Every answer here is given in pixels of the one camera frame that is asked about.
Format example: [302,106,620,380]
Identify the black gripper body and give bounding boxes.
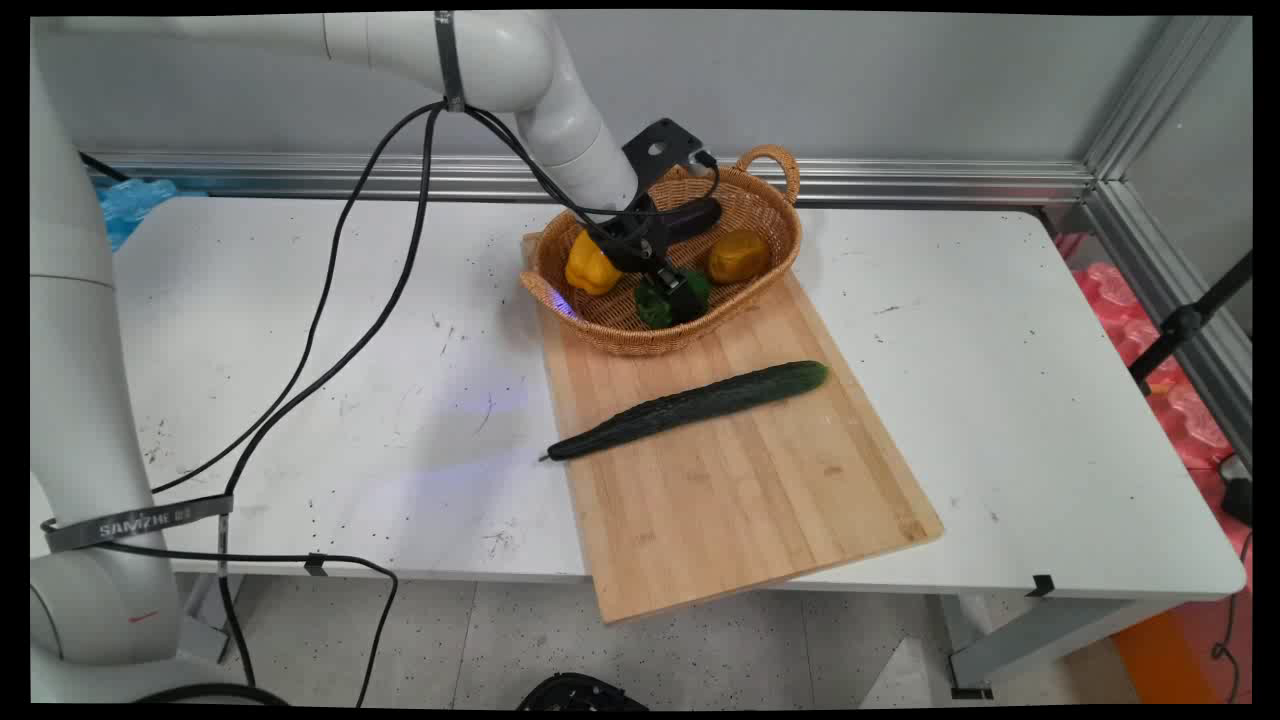
[598,205,677,278]

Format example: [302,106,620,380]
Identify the long green cucumber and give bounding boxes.
[540,361,830,463]

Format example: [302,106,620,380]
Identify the green bell pepper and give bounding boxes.
[634,268,713,329]

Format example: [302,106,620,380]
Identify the yellow bell pepper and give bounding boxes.
[565,230,624,296]

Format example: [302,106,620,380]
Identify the woven wicker basket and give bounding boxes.
[519,145,804,358]

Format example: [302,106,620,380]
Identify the orange bell pepper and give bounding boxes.
[708,229,771,284]

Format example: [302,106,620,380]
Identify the dark purple eggplant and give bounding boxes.
[650,197,723,242]

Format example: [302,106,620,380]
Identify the bamboo cutting board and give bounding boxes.
[522,232,945,626]

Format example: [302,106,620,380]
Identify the black round floor object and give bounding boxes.
[517,672,649,713]

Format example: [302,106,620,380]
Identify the black tripod stand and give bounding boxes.
[1128,250,1253,396]

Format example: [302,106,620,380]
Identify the grey table leg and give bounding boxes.
[940,595,1181,701]

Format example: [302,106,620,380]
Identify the blue plastic bag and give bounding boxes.
[97,177,206,251]

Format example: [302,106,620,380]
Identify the pink plastic bags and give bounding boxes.
[1055,232,1253,471]

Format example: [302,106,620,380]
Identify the black device on floor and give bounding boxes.
[1220,455,1253,527]

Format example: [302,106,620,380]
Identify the orange floor mat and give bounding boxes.
[1112,598,1253,706]

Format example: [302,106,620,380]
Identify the black wrist camera mount plate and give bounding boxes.
[621,118,707,193]

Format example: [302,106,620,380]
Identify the long aluminium frame rail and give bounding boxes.
[80,152,1096,207]

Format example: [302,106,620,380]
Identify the thick black cable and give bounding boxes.
[215,105,443,691]

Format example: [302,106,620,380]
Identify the grey strap on arm elbow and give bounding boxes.
[434,12,467,113]

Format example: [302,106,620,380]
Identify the aluminium frame post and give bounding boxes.
[1085,15,1253,181]

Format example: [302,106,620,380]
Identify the aluminium frame side rail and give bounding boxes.
[1085,180,1253,471]

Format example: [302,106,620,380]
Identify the grey SAMZHE strap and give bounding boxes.
[40,495,236,554]

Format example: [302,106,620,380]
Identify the thin black floor cable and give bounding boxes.
[1210,530,1253,701]

